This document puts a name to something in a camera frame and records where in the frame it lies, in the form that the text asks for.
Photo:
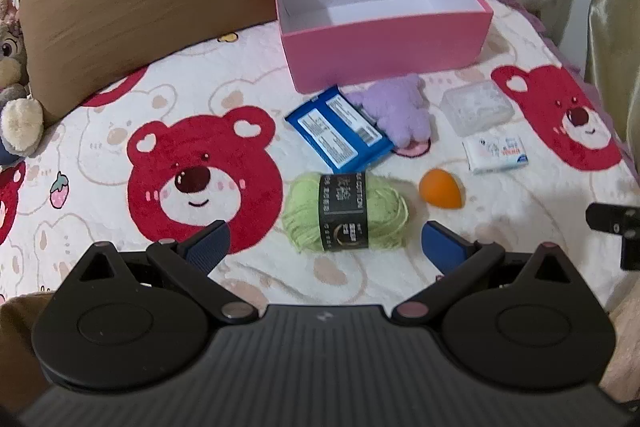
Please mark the blue snack packet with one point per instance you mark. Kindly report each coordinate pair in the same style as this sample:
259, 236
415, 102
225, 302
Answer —
340, 132

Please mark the bear printed blanket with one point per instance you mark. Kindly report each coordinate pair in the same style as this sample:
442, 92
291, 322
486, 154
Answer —
75, 207

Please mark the white tissue pack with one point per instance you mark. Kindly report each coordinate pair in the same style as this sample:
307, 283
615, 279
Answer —
495, 152

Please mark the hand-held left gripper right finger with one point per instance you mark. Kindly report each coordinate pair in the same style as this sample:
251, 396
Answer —
440, 247

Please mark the pink cardboard box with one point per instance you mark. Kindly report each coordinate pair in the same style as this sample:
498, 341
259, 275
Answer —
380, 42

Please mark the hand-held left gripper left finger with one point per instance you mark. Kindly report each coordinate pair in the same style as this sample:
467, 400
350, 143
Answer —
210, 244

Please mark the clear plastic box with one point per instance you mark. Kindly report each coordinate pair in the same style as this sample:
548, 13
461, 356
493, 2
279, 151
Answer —
475, 107

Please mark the green yarn ball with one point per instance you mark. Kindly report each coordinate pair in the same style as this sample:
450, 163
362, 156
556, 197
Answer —
300, 217

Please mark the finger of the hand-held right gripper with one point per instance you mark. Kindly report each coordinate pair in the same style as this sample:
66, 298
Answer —
612, 219

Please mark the purple plush toy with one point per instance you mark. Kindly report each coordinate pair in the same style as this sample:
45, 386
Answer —
395, 112

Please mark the orange makeup sponge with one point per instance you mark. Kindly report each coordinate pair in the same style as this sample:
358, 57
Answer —
437, 189

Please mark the brown embroidered pillow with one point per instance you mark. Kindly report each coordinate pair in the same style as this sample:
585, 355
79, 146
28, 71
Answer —
100, 17

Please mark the brown cloth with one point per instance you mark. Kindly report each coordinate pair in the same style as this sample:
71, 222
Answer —
15, 347

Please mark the beige curtain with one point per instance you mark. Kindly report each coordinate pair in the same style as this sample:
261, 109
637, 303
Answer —
615, 7

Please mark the grey bunny plush toy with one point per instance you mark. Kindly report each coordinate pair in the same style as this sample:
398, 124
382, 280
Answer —
15, 117

